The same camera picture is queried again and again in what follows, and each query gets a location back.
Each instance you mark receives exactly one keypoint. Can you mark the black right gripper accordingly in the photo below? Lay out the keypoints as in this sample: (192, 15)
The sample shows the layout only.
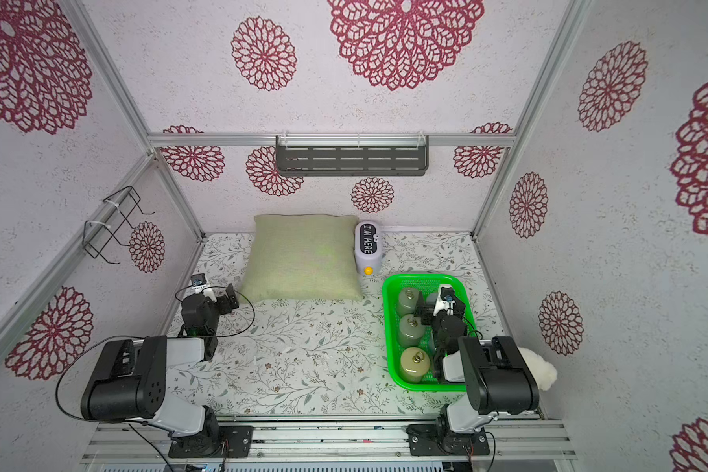
(437, 319)

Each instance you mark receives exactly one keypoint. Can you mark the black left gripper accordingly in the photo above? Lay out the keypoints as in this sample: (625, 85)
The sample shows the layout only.
(220, 298)

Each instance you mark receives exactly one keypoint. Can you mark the dark green canister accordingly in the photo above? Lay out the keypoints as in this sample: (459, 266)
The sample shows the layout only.
(407, 301)
(410, 331)

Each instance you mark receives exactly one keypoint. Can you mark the green plastic basket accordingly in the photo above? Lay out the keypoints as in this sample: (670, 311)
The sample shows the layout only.
(439, 341)

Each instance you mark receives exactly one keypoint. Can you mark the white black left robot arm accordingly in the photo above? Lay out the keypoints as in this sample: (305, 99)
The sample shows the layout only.
(129, 382)

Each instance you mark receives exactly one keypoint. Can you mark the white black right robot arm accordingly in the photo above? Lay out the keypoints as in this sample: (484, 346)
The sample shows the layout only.
(496, 377)

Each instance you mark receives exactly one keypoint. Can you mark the yellow-green canister left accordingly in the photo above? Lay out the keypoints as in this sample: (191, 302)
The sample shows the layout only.
(414, 365)

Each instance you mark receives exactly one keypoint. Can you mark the green square pillow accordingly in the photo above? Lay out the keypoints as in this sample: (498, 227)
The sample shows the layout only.
(302, 257)

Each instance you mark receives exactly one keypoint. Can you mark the lavender digital clock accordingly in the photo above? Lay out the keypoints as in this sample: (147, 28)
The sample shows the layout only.
(368, 248)

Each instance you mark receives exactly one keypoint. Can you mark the white plush dog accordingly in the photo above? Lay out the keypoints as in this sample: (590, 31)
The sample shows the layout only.
(544, 373)

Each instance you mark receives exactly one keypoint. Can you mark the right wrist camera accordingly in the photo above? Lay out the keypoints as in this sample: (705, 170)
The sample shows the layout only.
(445, 300)

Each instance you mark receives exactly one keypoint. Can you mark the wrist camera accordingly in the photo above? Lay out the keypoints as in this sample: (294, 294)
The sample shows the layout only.
(199, 284)
(445, 300)

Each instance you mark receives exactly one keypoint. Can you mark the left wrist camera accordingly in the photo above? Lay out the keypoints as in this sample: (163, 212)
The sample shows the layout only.
(199, 284)

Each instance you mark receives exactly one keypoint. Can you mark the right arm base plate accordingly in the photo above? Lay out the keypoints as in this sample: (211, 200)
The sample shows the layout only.
(432, 440)

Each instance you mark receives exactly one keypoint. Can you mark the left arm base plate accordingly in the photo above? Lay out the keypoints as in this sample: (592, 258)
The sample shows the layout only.
(224, 442)

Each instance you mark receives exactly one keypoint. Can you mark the black wire wall rack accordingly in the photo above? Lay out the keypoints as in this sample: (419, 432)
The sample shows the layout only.
(118, 209)

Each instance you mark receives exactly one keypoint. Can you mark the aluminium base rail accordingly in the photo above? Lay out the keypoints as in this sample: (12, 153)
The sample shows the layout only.
(371, 440)

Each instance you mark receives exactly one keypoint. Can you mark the grey wall shelf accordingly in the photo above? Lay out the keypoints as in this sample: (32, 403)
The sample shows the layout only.
(358, 156)

